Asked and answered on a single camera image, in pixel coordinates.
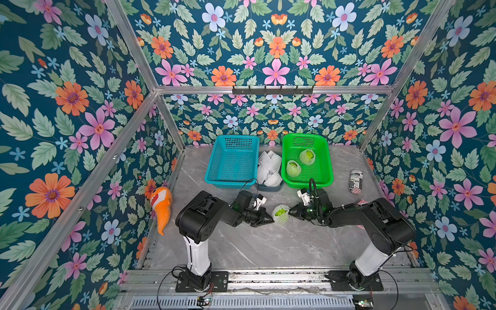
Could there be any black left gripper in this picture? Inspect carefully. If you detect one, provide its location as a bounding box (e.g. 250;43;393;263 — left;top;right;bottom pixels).
241;208;275;228

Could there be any white foam net sleeve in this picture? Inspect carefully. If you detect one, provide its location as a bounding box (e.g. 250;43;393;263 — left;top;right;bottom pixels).
271;205;290;226
285;160;302;179
298;149;317;166

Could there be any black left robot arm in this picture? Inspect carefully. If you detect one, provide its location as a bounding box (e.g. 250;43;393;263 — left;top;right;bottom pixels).
176;190;275;292

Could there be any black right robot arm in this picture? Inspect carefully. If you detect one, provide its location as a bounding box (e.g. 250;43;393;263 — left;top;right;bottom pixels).
288;179;417;291

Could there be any grey bin of nets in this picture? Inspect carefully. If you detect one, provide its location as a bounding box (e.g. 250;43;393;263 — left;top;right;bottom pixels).
258;182;284;192

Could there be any pile of white foam nets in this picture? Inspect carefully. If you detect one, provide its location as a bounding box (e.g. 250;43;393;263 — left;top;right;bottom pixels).
257;151;283;187

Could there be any bright green plastic basket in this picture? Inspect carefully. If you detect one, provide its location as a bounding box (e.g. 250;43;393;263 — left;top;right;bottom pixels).
282;133;334;189

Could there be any striped drink can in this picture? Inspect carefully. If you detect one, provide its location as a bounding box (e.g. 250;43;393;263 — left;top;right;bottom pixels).
349;169;364;195

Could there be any teal plastic basket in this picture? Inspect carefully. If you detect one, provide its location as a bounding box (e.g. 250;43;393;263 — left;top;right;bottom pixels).
204;135;260;189

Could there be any orange clownfish toy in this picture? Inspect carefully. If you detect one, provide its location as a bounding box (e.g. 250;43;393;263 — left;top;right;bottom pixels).
150;187;173;236

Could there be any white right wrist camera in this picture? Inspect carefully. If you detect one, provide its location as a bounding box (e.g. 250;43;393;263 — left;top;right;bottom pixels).
297;188;312;206

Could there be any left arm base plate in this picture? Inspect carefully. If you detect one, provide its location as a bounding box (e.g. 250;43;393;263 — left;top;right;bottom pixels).
175;271;229;293

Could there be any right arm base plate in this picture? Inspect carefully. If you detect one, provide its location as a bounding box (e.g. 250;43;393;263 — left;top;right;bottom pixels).
324;269;384;291

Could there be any black hook rail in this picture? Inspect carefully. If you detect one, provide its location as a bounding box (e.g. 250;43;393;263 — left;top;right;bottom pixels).
231;85;314;96

